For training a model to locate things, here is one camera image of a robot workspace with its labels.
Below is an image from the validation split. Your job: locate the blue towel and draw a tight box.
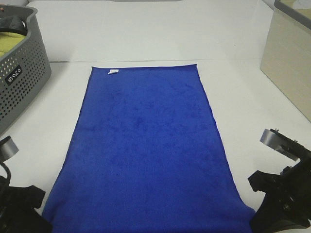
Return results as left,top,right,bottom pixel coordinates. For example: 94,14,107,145
43,65,255,233

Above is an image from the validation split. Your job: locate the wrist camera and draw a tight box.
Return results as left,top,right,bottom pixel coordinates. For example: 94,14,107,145
260,129,303,161
0,136,19,162

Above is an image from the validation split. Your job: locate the yellow towel in basket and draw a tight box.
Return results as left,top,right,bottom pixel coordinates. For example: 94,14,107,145
0,32,26,57

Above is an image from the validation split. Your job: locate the grey perforated laundry basket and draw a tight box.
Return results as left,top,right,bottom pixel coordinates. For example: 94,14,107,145
0,5,52,133

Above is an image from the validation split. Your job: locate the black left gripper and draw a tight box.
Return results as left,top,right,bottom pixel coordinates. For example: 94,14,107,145
0,176,52,233

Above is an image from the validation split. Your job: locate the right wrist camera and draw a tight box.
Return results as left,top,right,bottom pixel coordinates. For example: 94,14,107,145
260,129,303,161

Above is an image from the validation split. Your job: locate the beige storage bin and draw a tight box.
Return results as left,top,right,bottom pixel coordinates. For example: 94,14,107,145
260,0,311,120

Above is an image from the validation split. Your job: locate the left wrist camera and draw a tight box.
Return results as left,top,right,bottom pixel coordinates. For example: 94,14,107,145
0,136,19,162

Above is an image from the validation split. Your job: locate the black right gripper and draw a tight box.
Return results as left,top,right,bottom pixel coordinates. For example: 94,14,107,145
248,144,311,233

